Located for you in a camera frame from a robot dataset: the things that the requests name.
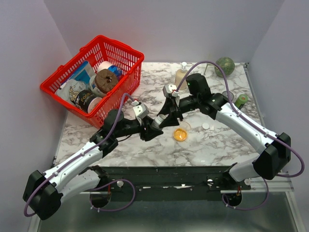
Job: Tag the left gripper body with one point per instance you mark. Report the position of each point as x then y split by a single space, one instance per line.
142 130

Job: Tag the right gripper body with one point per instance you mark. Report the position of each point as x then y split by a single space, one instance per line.
175 109

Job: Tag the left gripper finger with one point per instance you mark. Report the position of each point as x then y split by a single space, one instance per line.
151 132
148 120

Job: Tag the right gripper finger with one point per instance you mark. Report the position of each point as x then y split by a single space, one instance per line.
168 121
166 108

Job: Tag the small pill bottle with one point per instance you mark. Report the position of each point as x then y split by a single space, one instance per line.
158 120

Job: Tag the clear dish lid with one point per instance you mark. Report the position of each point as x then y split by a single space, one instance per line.
185 125

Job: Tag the orange pill dish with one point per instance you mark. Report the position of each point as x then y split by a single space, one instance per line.
180 135

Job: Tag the white bottle cap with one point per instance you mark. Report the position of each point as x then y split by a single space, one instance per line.
205 126

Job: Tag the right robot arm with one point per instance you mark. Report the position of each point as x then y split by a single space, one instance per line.
273 155

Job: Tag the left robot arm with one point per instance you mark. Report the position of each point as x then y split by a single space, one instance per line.
45 192

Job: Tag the brown round cork block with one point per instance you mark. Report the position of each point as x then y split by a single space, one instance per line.
105 80

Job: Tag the white printed cup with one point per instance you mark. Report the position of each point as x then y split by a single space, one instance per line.
93 87

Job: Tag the red plastic shopping basket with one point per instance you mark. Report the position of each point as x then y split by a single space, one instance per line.
98 50

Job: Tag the black face cream tub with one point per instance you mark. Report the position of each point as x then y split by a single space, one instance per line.
87 100

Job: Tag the green cylinder bottle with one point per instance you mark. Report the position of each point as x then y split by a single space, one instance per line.
241 101

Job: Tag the green melon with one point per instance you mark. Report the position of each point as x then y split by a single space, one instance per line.
227 65

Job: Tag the white blue tissue roll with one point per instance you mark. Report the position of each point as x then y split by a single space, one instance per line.
111 67

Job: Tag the blue white packet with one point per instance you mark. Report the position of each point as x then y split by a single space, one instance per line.
83 73

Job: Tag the silver cartoon snack bag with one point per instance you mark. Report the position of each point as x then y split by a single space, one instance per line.
70 89

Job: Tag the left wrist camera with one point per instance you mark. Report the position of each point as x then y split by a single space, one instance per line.
140 109

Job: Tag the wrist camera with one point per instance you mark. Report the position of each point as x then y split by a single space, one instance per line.
140 109
169 90

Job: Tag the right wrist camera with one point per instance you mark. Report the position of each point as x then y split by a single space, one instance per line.
169 90

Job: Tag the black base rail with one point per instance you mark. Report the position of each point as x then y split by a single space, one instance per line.
155 183

